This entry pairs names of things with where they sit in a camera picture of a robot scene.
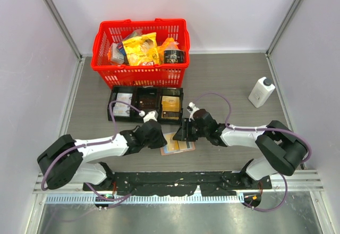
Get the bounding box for red plastic shopping basket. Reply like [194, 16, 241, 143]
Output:
[91, 18, 190, 89]

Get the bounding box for gold cards in tray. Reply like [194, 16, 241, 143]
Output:
[161, 96, 180, 120]

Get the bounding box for pink leather card holder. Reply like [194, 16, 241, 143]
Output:
[159, 132, 196, 156]

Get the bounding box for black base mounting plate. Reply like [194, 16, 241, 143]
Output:
[92, 171, 272, 197]

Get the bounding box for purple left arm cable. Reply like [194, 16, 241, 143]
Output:
[41, 100, 146, 211]

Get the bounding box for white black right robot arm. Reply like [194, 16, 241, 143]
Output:
[173, 108, 308, 189]

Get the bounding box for black round can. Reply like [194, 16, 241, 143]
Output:
[164, 49, 185, 64]

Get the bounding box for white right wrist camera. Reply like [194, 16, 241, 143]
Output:
[187, 102, 200, 120]

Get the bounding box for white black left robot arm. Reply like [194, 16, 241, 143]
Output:
[37, 120, 167, 191]

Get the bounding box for orange snack bag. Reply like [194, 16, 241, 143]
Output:
[157, 37, 179, 61]

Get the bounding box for aluminium frame rail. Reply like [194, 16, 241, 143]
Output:
[32, 170, 324, 194]

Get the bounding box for grey small box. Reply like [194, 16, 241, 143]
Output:
[107, 43, 125, 65]

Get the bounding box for white cards in tray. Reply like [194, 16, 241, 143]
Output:
[113, 93, 133, 117]

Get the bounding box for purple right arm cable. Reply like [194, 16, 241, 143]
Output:
[192, 93, 312, 213]

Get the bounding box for white bottle with black cap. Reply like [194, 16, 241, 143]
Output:
[248, 77, 275, 108]

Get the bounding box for left aluminium corner post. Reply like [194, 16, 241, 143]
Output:
[31, 0, 83, 59]

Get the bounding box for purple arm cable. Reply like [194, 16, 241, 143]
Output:
[41, 100, 146, 211]
[192, 93, 312, 213]

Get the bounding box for black three-compartment card tray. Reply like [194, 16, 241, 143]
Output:
[107, 86, 184, 124]

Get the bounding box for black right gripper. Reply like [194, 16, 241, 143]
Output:
[173, 118, 208, 141]

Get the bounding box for dark brown cards in tray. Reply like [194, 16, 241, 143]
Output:
[136, 87, 158, 113]

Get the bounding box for aluminium corner post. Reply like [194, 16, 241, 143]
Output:
[31, 0, 83, 59]
[265, 0, 317, 58]

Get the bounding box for yellow chips bag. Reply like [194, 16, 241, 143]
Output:
[123, 32, 160, 66]

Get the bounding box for right aluminium corner post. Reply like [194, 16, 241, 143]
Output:
[265, 0, 317, 58]

